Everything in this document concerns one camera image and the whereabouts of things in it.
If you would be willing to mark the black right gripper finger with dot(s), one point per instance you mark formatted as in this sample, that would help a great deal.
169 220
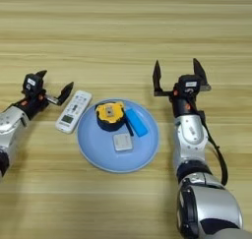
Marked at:
157 77
199 71

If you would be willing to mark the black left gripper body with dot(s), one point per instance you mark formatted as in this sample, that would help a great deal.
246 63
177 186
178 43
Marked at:
31 107

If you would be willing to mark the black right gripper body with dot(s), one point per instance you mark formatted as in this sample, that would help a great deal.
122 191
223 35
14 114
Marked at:
185 102

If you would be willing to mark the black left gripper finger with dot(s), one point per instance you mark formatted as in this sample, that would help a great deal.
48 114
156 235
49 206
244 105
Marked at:
41 74
65 92

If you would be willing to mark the white remote control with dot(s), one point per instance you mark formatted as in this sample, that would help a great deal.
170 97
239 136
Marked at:
74 111

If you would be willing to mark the silver square metal box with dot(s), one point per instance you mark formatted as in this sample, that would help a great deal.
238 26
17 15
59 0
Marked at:
123 142

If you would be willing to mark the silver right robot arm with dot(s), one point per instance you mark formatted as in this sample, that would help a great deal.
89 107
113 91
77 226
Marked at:
200 170

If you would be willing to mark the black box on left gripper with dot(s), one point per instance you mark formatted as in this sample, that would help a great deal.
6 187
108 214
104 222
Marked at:
32 84

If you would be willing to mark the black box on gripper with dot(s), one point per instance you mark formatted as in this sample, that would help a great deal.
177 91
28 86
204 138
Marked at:
32 84
189 84

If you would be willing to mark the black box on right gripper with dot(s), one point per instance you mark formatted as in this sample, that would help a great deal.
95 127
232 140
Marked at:
189 84

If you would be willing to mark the yellow and navy tape measure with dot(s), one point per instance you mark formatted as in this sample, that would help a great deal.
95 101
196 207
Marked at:
110 113

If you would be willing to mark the blue rectangular block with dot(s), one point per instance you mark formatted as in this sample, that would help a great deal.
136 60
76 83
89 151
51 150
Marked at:
137 122

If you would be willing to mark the light blue round plate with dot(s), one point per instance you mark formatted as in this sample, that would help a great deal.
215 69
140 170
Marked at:
108 157

